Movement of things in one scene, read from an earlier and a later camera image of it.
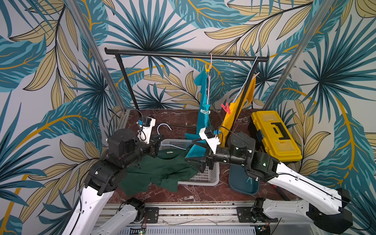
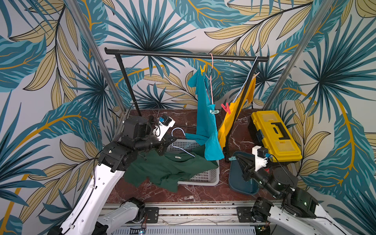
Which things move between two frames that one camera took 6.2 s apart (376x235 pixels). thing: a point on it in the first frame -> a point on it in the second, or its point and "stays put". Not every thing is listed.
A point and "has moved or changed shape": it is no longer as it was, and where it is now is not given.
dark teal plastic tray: x=240 y=180 stays put
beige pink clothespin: x=254 y=75 stays put
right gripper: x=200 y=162 -> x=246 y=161
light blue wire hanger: x=171 y=129 has moved or changed shape
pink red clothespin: x=226 y=108 stays put
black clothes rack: x=115 y=51 stays put
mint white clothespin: x=205 y=111 -> x=215 y=112
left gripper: x=153 y=145 -> x=164 y=142
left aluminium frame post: x=112 y=81 stays put
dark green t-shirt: x=166 y=168 has moved or changed shape
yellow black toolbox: x=270 y=134 stays put
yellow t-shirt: x=233 y=111 stays put
